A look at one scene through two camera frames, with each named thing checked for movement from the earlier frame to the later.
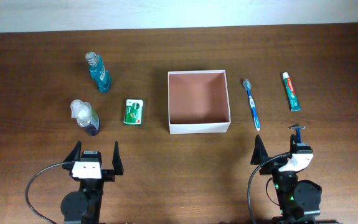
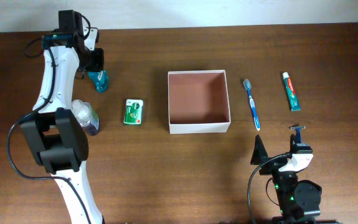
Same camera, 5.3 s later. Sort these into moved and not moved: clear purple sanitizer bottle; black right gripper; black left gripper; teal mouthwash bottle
Moved: black left gripper
Not moved: teal mouthwash bottle; clear purple sanitizer bottle; black right gripper
